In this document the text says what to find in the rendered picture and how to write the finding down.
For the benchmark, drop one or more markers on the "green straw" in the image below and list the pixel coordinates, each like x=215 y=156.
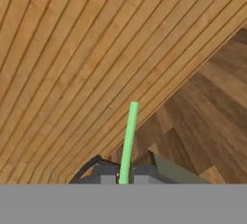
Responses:
x=129 y=137

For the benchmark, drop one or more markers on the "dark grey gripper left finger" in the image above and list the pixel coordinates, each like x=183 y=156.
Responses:
x=106 y=171

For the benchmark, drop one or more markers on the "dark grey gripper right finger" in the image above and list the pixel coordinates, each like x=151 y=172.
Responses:
x=160 y=171

